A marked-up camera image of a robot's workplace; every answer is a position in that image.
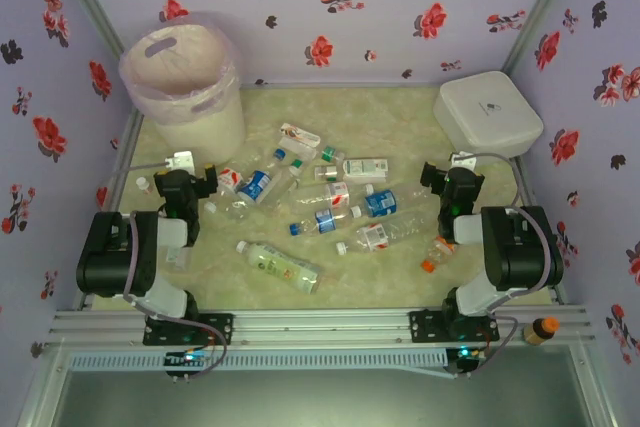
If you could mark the clear bottle blue label white cap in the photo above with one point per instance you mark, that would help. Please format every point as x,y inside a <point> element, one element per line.
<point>381,203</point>

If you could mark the clear bottle orange cap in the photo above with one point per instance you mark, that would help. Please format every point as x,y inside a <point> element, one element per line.
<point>437,249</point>

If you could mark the bottle green white label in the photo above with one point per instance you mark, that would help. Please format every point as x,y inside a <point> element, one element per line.
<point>365,169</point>

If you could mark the clear bottle red white label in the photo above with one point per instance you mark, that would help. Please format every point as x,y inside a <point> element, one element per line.
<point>372,236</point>

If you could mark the clear bottle white orange label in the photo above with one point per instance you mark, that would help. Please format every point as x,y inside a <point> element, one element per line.
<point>299,134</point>

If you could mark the clear bottle green label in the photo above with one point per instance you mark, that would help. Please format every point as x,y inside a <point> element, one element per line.
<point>330,153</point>

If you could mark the pale green tea bottle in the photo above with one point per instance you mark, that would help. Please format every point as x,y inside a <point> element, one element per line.
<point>277,263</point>

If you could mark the small clear bottle white cap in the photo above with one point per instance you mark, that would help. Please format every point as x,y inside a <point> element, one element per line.
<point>327,174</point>

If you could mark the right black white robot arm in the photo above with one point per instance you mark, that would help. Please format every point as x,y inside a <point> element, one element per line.
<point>520,247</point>

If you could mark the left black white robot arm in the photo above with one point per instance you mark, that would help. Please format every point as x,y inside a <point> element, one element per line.
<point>115,257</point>

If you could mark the white plastic bin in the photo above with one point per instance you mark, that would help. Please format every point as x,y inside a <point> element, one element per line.
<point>210,132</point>

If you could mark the pink translucent bin liner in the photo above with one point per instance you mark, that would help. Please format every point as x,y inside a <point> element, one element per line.
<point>175,67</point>

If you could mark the crushed clear bottle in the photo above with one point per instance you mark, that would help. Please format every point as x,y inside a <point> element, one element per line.
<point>235,207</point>

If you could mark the crushed bottle blue label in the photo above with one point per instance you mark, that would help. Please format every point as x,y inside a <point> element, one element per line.
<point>254,187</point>

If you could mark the white square lidded box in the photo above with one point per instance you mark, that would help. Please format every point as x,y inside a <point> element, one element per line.
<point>487,117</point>

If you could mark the clear bottle green cap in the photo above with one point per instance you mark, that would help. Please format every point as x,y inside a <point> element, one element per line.
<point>290,177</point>

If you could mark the brown bottle orange cap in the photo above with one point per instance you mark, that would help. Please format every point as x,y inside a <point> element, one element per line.
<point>539,331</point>

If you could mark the small circuit board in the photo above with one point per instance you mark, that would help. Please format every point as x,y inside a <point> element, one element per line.
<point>465,354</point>
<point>187,358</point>

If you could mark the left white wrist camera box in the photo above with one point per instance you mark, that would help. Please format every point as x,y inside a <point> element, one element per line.
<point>181,160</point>

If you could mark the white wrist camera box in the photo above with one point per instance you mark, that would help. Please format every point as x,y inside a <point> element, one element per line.
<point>181,160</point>
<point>465,159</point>

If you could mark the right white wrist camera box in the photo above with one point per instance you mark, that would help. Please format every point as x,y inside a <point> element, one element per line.
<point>465,159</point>

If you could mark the aluminium side rail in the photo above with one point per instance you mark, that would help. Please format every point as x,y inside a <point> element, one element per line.
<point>125,152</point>
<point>517,172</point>

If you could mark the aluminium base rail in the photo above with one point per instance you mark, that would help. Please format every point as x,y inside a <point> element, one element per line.
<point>320,327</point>

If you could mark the aluminium corner post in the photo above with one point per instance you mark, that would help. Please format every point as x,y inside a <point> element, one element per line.
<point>95,12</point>
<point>540,7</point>

